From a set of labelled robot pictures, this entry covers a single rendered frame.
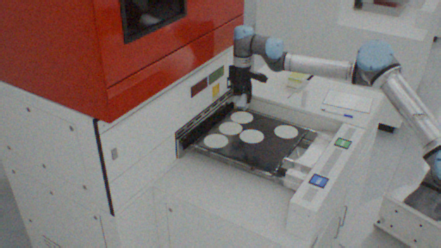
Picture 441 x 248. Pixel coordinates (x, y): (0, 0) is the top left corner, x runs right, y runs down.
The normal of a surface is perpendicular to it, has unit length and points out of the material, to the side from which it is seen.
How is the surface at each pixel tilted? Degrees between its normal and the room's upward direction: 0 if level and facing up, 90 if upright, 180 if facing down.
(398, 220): 90
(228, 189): 0
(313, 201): 0
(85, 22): 90
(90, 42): 90
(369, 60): 40
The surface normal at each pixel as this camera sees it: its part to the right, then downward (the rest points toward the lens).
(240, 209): 0.00, -0.84
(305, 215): -0.53, 0.46
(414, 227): -0.75, 0.36
